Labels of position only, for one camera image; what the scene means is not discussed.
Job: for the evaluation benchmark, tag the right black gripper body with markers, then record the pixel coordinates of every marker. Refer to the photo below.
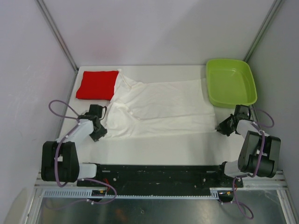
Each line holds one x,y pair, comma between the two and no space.
225,126

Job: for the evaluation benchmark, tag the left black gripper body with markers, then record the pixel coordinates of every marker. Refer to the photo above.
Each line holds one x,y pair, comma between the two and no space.
98,133

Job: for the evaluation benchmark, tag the white t shirt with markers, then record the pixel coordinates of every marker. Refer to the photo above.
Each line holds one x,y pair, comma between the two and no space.
139,109

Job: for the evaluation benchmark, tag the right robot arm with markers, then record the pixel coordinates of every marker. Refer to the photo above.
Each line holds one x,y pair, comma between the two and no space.
259,153

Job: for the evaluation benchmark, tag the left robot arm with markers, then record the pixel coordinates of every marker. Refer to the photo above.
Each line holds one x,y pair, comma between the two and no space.
60,161

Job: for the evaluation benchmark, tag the folded red t shirt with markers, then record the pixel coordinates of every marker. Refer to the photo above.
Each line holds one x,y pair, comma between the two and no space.
97,85

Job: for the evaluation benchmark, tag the green plastic basin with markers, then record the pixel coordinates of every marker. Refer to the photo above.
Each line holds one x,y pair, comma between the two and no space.
230,82

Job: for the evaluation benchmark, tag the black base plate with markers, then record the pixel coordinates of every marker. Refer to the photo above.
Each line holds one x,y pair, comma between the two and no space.
164,180

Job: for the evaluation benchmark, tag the aluminium frame rail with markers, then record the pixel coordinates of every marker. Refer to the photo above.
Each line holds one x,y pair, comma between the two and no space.
278,181

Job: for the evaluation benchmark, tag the grey slotted cable duct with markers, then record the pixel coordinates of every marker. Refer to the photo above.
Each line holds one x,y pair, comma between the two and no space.
212,193

